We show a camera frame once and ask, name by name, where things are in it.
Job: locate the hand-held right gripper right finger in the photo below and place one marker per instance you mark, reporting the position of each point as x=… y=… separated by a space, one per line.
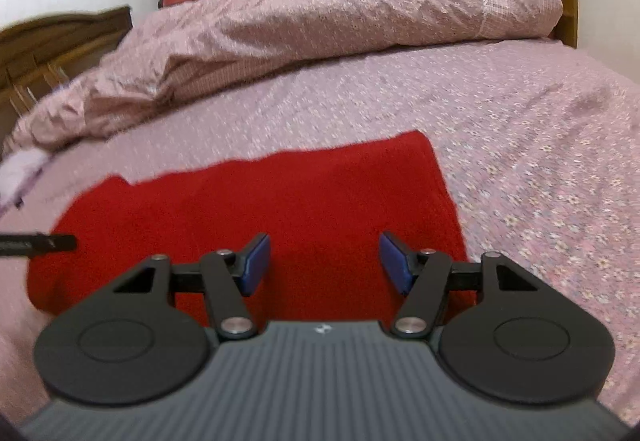
x=395 y=263

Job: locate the pink floral bed sheet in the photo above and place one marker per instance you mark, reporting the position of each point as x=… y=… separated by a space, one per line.
x=525 y=131

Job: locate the light purple pillow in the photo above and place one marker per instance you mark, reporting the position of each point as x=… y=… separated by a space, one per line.
x=17 y=168

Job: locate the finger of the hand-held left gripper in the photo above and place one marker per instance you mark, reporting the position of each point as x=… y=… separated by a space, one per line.
x=45 y=243

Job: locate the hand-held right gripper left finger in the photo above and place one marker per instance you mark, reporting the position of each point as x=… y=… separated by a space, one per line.
x=256 y=263

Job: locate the red knitted sweater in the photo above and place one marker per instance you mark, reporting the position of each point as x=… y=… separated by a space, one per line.
x=310 y=201

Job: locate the brown wooden wardrobe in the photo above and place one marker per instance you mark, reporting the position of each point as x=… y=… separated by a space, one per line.
x=45 y=51

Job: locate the pink crinkled duvet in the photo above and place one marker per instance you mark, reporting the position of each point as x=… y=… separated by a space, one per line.
x=310 y=26

